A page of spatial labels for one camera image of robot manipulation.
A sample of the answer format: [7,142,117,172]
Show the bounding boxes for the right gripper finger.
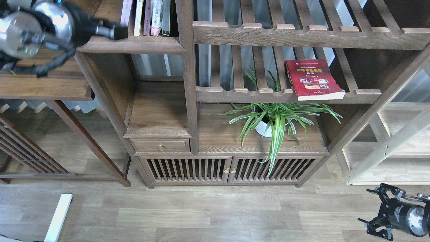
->
[367,183,405,204]
[358,215,393,241]

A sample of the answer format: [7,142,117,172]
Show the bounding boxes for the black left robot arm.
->
[0,0,128,78]

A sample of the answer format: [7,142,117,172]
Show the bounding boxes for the plastic wrapped white book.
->
[150,0,163,36]

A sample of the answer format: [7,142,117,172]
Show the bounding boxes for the red book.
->
[285,59,345,101]

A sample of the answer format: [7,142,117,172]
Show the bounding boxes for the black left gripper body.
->
[34,0,101,46]

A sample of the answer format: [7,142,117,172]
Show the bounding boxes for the dark wooden bookshelf cabinet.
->
[44,0,430,190]

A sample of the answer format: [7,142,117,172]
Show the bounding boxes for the white metal leg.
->
[44,193,73,242]

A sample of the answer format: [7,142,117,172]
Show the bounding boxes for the white book green cover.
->
[133,0,144,36]

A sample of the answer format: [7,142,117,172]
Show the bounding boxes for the pink spine upright book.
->
[142,0,152,36]

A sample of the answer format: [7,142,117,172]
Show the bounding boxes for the green spider plant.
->
[217,66,343,176]

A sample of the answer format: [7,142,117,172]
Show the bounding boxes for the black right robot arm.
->
[358,183,430,241]

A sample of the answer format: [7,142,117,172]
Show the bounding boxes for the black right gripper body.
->
[378,201,428,237]

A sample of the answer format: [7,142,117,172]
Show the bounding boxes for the white plant pot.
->
[254,105,288,139]

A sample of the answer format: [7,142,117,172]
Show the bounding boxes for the white book pink cover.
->
[120,0,134,26]

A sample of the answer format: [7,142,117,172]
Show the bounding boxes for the dark green upright book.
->
[162,0,178,37]

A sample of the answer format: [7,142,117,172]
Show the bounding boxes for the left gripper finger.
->
[95,23,128,40]

